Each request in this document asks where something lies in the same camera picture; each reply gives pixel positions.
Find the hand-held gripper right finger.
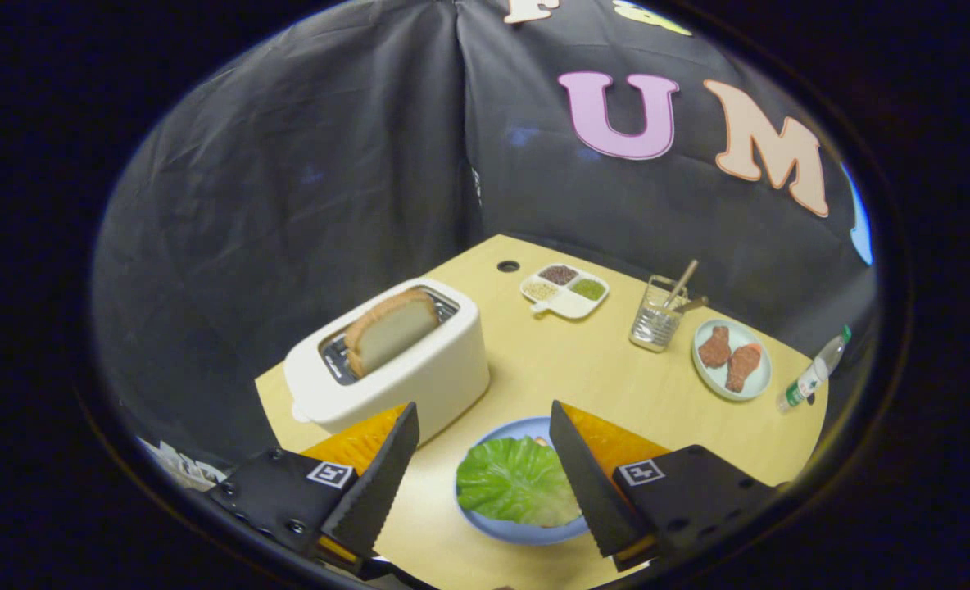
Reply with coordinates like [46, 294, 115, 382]
[549, 400, 781, 572]

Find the blue plate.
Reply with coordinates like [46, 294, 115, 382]
[454, 416, 592, 547]

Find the white toaster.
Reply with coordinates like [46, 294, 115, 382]
[283, 277, 491, 447]

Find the white divided seasoning dish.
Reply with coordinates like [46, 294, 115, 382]
[520, 263, 610, 320]

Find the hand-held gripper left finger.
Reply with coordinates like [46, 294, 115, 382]
[206, 402, 420, 574]

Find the clear water bottle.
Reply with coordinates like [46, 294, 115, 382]
[776, 325, 852, 413]

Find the plain bread slice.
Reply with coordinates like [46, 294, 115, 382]
[344, 288, 441, 378]

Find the pale green plate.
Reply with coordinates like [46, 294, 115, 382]
[691, 318, 773, 402]

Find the brown meat patty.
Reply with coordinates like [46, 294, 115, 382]
[698, 326, 732, 368]
[725, 343, 763, 393]

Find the green lettuce leaf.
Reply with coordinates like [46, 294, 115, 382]
[456, 436, 582, 528]

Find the wire utensil holder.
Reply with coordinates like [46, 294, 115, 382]
[628, 275, 691, 353]

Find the black backdrop cloth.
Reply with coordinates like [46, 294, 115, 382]
[92, 0, 879, 480]

